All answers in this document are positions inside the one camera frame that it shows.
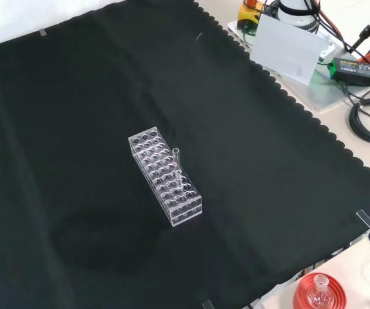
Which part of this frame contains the clear glass test tube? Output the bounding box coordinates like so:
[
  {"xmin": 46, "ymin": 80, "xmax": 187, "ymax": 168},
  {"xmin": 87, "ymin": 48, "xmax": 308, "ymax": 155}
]
[{"xmin": 171, "ymin": 147, "xmax": 186, "ymax": 194}]

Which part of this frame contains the clear plastic test tube rack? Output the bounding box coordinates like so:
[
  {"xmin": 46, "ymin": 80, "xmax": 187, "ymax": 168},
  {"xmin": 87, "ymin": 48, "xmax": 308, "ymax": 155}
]
[{"xmin": 128, "ymin": 126, "xmax": 203, "ymax": 229}]

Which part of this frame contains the round-bottom glass flask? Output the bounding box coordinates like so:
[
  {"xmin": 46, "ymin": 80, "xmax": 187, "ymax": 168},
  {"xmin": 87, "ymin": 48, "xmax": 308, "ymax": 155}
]
[{"xmin": 307, "ymin": 275, "xmax": 331, "ymax": 308}]

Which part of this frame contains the pale board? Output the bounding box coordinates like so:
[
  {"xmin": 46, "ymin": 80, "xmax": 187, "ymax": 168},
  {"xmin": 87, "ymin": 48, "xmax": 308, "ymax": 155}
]
[{"xmin": 250, "ymin": 13, "xmax": 324, "ymax": 86}]

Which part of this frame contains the coiled black cable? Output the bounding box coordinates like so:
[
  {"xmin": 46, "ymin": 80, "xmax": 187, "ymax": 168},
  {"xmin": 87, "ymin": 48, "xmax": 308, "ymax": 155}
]
[{"xmin": 348, "ymin": 98, "xmax": 370, "ymax": 145}]

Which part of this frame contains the black power adapter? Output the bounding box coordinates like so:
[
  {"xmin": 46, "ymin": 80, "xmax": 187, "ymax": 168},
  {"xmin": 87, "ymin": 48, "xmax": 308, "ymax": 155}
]
[{"xmin": 329, "ymin": 57, "xmax": 370, "ymax": 87}]

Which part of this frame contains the red ring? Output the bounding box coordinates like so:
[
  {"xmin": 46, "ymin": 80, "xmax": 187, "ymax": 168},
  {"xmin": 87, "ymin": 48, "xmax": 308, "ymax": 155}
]
[{"xmin": 293, "ymin": 272, "xmax": 346, "ymax": 309}]

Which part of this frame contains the black tripod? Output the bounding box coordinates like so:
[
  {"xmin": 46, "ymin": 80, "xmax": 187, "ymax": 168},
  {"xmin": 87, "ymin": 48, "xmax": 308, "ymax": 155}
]
[{"xmin": 346, "ymin": 5, "xmax": 370, "ymax": 55}]

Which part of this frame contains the yellow stop button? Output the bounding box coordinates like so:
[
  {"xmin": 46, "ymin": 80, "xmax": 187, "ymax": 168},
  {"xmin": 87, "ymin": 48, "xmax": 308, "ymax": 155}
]
[{"xmin": 238, "ymin": 0, "xmax": 265, "ymax": 30}]

